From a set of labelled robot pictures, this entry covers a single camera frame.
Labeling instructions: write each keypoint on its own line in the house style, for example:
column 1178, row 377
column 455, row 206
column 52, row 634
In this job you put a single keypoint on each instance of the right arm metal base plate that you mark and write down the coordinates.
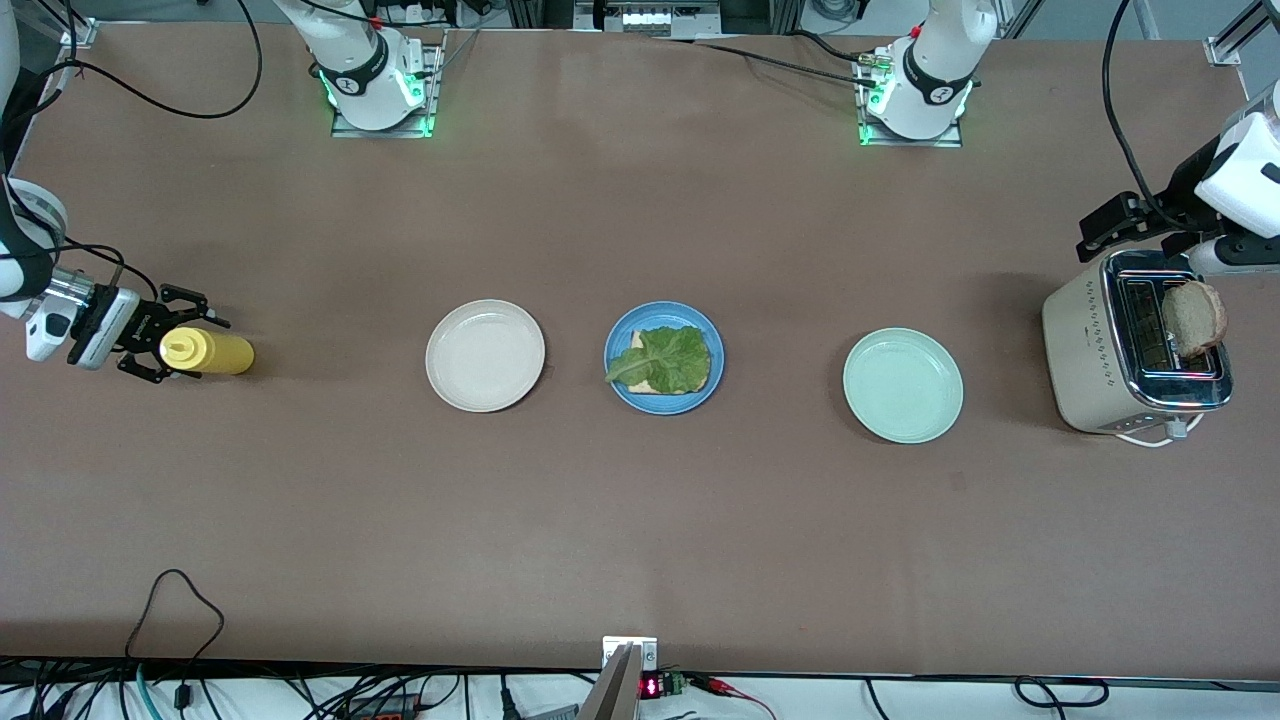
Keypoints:
column 380, row 131

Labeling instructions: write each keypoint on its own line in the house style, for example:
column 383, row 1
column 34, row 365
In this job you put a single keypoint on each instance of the aluminium frame extrusion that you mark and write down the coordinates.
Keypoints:
column 1255, row 20
column 70, row 25

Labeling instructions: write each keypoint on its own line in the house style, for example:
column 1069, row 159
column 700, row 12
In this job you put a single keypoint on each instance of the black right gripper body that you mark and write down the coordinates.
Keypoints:
column 143, row 322

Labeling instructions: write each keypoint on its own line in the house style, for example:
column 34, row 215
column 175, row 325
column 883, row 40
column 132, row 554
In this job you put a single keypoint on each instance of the pale green plate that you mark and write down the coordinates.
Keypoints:
column 903, row 385

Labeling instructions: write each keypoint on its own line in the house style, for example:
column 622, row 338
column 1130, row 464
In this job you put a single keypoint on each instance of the silver mounting bracket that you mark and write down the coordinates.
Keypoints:
column 612, row 650

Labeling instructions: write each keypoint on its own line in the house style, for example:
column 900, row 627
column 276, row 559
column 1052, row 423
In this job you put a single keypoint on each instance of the silver corner bracket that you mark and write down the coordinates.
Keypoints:
column 1222, row 50

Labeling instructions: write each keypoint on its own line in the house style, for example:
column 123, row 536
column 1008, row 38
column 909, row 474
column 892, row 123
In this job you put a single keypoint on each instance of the brown bread slice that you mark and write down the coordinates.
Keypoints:
column 1195, row 318
column 641, row 386

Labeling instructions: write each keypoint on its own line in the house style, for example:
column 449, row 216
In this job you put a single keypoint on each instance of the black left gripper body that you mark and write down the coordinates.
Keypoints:
column 1166, row 212

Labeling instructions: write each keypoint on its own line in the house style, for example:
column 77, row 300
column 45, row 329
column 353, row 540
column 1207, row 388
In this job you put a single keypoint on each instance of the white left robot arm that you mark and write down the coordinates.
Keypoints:
column 935, row 60

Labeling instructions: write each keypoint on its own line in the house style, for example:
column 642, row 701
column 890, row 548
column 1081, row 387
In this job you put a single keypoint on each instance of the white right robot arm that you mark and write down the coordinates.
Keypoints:
column 360, row 60

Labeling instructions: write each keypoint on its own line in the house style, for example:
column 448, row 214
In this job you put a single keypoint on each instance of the cream and chrome toaster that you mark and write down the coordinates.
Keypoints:
column 1085, row 350

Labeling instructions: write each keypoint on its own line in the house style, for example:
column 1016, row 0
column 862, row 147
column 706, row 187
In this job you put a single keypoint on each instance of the white and black control box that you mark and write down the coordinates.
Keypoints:
column 650, row 18

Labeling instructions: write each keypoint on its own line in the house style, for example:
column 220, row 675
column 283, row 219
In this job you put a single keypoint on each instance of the cream white plate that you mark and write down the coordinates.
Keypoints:
column 485, row 355

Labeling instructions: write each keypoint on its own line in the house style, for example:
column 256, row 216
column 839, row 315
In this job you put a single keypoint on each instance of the red digit display module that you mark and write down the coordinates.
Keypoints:
column 652, row 687

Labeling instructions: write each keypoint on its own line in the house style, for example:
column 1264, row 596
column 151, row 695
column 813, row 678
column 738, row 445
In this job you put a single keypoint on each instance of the green lettuce leaf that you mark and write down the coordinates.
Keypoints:
column 670, row 360

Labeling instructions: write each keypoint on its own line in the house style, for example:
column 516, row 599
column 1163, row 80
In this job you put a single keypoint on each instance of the blue plate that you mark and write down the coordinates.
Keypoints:
column 665, row 406

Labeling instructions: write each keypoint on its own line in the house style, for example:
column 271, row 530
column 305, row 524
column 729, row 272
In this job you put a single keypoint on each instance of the yellow squeeze bottle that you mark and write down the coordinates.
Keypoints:
column 225, row 352

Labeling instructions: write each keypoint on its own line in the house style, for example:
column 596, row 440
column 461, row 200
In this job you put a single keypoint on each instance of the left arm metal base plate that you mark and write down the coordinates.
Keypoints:
column 910, row 143

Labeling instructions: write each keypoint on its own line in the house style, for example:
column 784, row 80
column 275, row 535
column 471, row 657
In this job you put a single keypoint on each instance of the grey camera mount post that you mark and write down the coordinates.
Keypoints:
column 612, row 695

